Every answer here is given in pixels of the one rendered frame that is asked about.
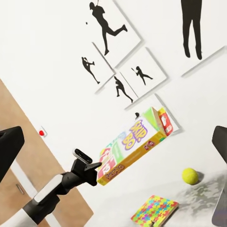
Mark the jigsaw puzzle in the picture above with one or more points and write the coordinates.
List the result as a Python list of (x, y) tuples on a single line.
[(154, 212)]

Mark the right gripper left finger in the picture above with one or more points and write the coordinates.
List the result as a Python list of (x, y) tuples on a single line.
[(11, 142)]

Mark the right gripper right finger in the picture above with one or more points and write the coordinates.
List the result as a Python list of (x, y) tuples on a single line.
[(219, 140)]

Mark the desk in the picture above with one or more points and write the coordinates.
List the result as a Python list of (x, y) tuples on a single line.
[(197, 203)]

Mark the board game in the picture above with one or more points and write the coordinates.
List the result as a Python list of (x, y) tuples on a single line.
[(134, 142)]

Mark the tennis ball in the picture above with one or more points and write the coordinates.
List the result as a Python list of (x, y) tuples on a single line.
[(190, 176)]

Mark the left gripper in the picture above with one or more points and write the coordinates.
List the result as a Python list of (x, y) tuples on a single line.
[(81, 172)]

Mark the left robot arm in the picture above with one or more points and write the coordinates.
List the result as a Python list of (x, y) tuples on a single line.
[(32, 214)]

